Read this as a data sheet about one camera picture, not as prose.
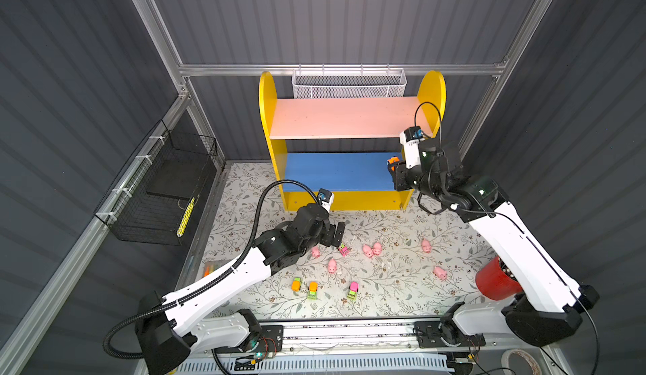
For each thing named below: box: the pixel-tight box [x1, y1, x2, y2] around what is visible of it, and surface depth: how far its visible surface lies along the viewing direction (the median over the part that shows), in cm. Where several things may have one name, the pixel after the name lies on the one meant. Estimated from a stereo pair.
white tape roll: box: [501, 348, 543, 375], surface depth 70 cm
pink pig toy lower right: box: [432, 265, 449, 280], surface depth 86 cm
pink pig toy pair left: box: [362, 243, 374, 259], surface depth 91 cm
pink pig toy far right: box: [421, 238, 433, 254], surface depth 93 cm
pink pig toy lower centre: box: [328, 258, 338, 275], surface depth 88 cm
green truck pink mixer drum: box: [346, 280, 360, 302], surface depth 82 cm
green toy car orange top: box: [307, 280, 319, 301], surface depth 82 cm
